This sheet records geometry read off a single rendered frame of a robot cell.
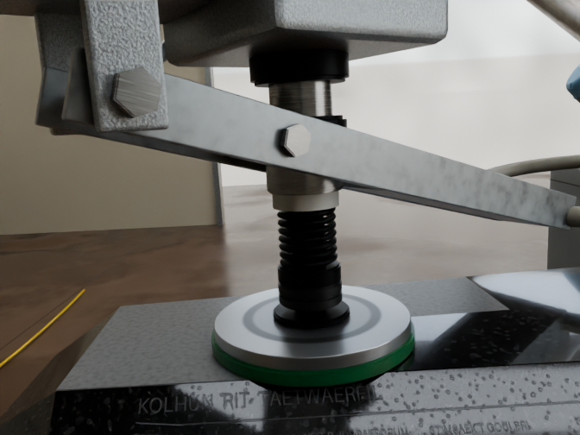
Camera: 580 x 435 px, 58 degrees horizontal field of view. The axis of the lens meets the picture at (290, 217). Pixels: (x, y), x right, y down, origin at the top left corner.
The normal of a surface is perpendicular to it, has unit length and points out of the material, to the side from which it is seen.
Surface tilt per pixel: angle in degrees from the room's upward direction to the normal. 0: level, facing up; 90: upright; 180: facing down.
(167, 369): 0
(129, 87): 90
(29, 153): 90
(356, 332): 0
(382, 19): 90
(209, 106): 90
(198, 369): 0
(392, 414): 45
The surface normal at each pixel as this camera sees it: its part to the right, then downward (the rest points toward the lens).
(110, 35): 0.57, 0.11
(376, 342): -0.05, -0.98
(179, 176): -0.03, 0.18
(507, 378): -0.03, -0.57
